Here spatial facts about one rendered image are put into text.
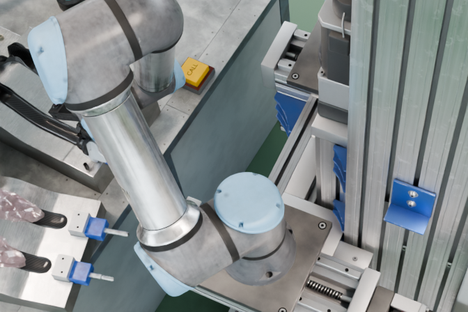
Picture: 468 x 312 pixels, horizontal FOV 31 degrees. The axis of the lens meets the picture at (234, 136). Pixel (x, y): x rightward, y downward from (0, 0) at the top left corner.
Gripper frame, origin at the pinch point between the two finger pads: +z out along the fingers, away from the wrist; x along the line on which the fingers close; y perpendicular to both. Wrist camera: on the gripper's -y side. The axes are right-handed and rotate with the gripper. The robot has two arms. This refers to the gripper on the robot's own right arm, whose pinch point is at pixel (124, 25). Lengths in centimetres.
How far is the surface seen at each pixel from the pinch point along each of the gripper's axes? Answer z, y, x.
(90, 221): 8.2, 19.6, -44.8
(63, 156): 6.4, 4.7, -34.7
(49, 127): 7.3, -3.7, -29.5
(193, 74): 11.4, 17.5, 1.6
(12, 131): 5.3, -9.7, -35.3
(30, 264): 10, 13, -59
